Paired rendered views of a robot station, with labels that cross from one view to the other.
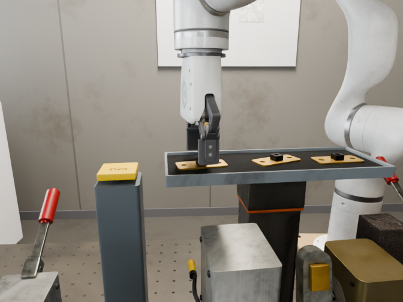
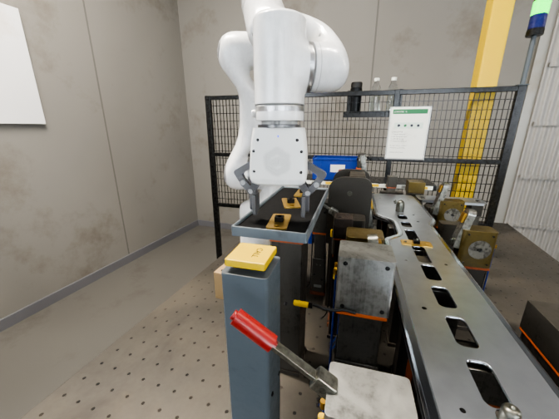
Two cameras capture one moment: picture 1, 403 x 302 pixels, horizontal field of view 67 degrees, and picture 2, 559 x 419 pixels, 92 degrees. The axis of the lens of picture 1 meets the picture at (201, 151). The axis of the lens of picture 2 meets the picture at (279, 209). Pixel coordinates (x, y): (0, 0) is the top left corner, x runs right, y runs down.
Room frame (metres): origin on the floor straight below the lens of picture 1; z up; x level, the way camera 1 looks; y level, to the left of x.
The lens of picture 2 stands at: (0.30, 0.45, 1.33)
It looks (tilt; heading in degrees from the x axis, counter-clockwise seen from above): 17 degrees down; 292
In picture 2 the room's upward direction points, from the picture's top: straight up
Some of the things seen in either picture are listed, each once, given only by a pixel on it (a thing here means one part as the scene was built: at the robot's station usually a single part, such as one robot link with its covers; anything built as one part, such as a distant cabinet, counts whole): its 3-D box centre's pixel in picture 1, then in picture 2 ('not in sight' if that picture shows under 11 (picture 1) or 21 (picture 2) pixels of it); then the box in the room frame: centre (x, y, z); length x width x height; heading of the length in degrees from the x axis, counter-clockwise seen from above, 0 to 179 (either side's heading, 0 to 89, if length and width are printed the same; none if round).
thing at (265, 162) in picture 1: (276, 157); (290, 200); (0.52, -0.13, 1.17); 0.08 x 0.04 x 0.01; 117
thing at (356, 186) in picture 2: not in sight; (346, 240); (0.42, -0.46, 0.94); 0.18 x 0.13 x 0.49; 97
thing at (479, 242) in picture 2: not in sight; (471, 279); (0.03, -0.47, 0.87); 0.12 x 0.07 x 0.35; 7
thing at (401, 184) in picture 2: not in sight; (352, 180); (0.52, -1.26, 1.01); 0.90 x 0.22 x 0.03; 7
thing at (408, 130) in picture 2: not in sight; (407, 133); (0.24, -1.41, 1.30); 0.23 x 0.02 x 0.31; 7
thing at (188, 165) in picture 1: (201, 162); (279, 219); (0.49, 0.00, 1.17); 0.08 x 0.04 x 0.01; 104
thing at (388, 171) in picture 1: (270, 163); (291, 205); (0.51, -0.12, 1.16); 0.37 x 0.14 x 0.02; 97
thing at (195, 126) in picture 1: (194, 130); (249, 196); (0.55, 0.01, 1.21); 0.03 x 0.03 x 0.07; 14
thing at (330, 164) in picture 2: not in sight; (337, 167); (0.61, -1.25, 1.09); 0.30 x 0.17 x 0.13; 11
